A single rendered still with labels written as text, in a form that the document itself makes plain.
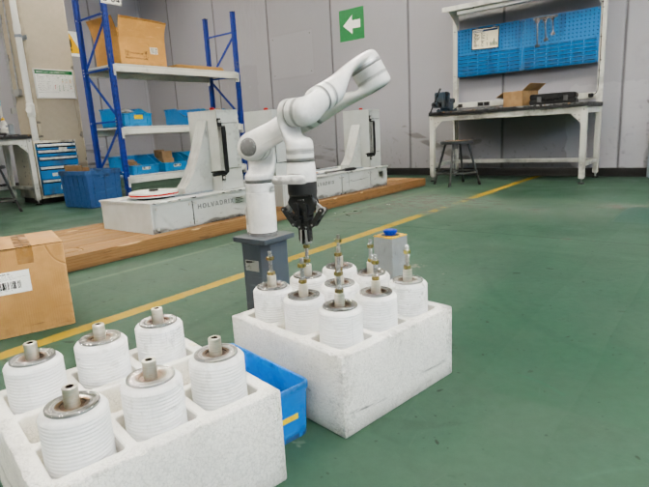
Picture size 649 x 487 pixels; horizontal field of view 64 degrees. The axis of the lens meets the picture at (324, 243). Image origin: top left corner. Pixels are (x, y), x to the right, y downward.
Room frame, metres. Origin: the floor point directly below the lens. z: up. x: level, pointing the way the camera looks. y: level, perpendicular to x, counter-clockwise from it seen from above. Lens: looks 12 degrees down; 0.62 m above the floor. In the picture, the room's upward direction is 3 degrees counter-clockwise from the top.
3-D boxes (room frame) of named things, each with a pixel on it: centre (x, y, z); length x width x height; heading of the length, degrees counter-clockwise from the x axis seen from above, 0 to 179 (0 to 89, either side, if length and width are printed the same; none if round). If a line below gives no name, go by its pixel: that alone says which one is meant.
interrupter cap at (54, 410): (0.69, 0.38, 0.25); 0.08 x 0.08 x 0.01
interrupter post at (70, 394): (0.69, 0.38, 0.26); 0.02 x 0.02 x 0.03
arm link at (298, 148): (1.32, 0.06, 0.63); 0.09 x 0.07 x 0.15; 47
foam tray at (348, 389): (1.22, -0.03, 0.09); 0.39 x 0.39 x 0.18; 43
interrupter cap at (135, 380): (0.76, 0.29, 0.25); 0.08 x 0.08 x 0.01
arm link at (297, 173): (1.29, 0.06, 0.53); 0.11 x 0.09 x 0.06; 150
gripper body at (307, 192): (1.31, 0.05, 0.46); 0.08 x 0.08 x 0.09
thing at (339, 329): (1.06, -0.03, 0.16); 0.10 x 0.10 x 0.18
